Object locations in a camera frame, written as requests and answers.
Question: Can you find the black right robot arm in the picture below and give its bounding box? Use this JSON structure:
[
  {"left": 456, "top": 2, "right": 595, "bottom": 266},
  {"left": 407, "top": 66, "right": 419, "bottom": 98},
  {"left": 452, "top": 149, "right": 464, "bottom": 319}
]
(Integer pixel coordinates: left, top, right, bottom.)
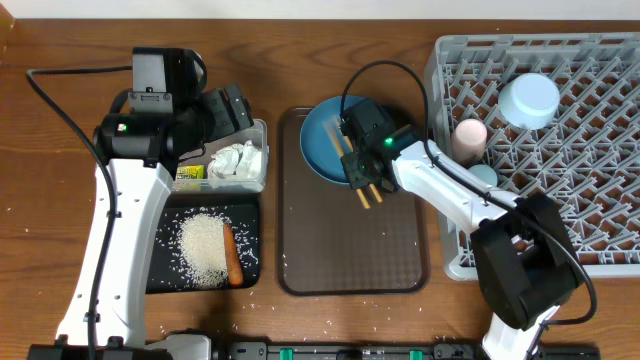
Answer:
[{"left": 338, "top": 98, "right": 591, "bottom": 359}]

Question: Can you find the light blue cup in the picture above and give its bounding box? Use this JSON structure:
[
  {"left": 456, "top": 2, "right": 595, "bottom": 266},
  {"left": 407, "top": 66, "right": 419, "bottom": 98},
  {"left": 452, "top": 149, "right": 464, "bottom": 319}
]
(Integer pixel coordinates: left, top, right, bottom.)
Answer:
[{"left": 469, "top": 164, "right": 498, "bottom": 187}]

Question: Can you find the pink cup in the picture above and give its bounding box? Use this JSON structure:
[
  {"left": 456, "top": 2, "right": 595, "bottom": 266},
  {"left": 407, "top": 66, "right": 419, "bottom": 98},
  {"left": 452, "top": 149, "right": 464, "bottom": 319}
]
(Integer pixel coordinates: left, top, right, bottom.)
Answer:
[{"left": 451, "top": 119, "right": 488, "bottom": 167}]

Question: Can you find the white napkin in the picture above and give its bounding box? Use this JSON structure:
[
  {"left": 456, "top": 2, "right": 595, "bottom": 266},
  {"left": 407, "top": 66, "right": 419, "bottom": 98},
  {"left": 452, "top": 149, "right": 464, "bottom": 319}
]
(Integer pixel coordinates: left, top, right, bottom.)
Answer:
[{"left": 207, "top": 140, "right": 264, "bottom": 180}]

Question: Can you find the clear plastic waste bin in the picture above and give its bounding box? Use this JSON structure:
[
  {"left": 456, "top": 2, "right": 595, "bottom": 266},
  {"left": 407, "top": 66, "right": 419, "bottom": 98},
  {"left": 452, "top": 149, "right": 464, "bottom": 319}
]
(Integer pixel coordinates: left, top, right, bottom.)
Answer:
[{"left": 172, "top": 119, "right": 269, "bottom": 194}]

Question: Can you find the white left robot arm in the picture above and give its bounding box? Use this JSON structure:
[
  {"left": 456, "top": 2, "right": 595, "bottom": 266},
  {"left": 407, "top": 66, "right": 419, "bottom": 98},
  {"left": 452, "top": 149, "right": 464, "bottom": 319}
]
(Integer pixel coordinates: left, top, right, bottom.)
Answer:
[{"left": 28, "top": 47, "right": 254, "bottom": 359}]

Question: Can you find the silver yellow snack wrapper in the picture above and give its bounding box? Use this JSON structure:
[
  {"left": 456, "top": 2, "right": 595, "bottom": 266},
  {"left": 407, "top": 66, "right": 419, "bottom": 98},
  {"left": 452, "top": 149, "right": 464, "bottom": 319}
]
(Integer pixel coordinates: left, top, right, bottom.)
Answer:
[{"left": 176, "top": 165, "right": 205, "bottom": 180}]

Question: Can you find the spilled rice pile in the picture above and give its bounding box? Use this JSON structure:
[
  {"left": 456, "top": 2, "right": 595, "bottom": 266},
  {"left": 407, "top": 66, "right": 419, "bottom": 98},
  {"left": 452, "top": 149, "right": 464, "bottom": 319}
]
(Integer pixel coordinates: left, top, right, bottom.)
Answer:
[{"left": 153, "top": 207, "right": 260, "bottom": 290}]

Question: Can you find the black waste tray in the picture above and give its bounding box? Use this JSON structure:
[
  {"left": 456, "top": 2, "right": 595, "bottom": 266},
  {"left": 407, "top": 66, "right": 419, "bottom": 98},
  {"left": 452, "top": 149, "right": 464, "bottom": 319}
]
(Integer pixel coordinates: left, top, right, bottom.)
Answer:
[{"left": 144, "top": 194, "right": 261, "bottom": 295}]

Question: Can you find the dark blue plate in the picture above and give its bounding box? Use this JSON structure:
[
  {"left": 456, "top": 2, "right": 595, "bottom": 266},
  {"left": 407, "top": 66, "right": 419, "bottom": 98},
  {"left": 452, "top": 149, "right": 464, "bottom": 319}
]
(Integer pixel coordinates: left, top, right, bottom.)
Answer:
[{"left": 300, "top": 96, "right": 348, "bottom": 185}]

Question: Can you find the orange carrot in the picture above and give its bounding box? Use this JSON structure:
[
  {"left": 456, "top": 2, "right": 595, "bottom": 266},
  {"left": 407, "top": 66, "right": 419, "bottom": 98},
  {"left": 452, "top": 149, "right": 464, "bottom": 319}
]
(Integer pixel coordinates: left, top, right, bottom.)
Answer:
[{"left": 223, "top": 224, "right": 244, "bottom": 287}]

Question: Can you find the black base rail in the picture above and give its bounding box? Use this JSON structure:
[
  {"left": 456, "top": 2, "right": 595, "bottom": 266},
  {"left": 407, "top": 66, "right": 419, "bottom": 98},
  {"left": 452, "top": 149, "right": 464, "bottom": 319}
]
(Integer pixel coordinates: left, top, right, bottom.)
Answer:
[{"left": 214, "top": 340, "right": 601, "bottom": 360}]

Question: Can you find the brown serving tray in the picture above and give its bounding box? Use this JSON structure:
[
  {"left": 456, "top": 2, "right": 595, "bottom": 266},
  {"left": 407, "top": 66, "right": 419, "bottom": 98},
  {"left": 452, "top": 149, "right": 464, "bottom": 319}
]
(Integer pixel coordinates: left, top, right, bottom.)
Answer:
[{"left": 277, "top": 108, "right": 430, "bottom": 296}]

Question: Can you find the light blue rice bowl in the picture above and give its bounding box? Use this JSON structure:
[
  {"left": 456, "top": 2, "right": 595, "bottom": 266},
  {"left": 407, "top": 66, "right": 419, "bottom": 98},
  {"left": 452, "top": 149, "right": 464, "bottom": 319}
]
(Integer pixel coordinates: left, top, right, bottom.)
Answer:
[{"left": 498, "top": 73, "right": 560, "bottom": 130}]

